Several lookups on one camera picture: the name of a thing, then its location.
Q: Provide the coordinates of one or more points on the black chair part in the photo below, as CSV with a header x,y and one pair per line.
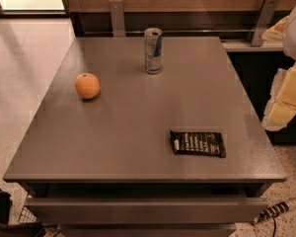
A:
x,y
15,230

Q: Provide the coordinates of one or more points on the black snack packet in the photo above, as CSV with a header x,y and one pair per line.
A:
x,y
198,143

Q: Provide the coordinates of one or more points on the striped power strip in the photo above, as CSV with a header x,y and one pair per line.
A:
x,y
275,210

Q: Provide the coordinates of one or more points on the left metal bracket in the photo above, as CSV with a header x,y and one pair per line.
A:
x,y
117,18

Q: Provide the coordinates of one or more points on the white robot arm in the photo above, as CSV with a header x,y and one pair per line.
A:
x,y
289,39

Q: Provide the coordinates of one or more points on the wire basket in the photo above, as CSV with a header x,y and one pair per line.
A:
x,y
26,216

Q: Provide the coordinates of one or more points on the grey table drawer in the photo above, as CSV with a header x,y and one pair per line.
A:
x,y
146,210

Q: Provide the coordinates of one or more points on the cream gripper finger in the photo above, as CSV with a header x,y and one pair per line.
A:
x,y
276,32
281,107

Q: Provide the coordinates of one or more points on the orange fruit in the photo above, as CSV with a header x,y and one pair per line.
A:
x,y
87,86

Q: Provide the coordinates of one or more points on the silver blue redbull can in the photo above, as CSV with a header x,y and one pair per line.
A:
x,y
153,50

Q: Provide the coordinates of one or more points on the metal bracket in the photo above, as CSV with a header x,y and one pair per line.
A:
x,y
264,17
117,18

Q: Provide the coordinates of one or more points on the right metal bracket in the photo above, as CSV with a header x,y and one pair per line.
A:
x,y
264,17

